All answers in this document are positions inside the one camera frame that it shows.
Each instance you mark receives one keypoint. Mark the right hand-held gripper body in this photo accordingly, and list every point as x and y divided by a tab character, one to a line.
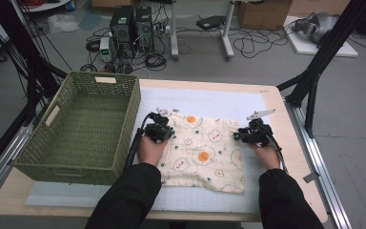
259	133

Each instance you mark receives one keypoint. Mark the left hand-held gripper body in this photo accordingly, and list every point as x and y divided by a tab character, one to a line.
157	131

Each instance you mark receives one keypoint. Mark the cream printed cloth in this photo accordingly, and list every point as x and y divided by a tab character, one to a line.
203	152

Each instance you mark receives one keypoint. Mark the green woven basket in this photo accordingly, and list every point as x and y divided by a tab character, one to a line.
85	127

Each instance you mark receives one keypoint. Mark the person's left hand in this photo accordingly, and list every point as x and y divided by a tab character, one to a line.
151	152

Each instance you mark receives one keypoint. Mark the person's right hand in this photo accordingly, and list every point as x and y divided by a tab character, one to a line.
267	156

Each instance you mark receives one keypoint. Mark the white grid mat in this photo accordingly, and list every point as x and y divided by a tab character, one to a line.
203	98

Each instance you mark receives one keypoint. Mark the grey tape piece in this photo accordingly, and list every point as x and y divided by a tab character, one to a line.
310	177

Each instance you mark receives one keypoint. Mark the white desk leg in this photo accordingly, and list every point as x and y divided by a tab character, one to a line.
227	35
174	31

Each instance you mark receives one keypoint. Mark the grey power supply unit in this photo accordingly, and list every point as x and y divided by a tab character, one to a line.
105	49

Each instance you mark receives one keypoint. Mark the white floor board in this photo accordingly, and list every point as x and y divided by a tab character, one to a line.
305	46

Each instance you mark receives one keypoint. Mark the narrow black computer tower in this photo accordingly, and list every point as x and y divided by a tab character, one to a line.
144	28

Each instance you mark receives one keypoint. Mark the wide black computer tower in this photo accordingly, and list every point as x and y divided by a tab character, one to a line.
122	30

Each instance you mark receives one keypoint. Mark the flat black box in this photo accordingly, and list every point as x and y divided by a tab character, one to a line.
210	22

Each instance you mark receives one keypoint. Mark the large cardboard box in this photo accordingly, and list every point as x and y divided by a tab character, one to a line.
263	14

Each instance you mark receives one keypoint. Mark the grey rounded device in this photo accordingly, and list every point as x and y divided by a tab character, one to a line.
317	25

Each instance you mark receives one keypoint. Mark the clear plastic bag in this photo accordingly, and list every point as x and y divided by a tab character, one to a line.
63	24

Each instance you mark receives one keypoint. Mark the aluminium rail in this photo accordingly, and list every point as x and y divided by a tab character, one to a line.
324	178
3	159

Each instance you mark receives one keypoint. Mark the black frame stand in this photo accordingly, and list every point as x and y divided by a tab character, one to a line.
22	47
327	47

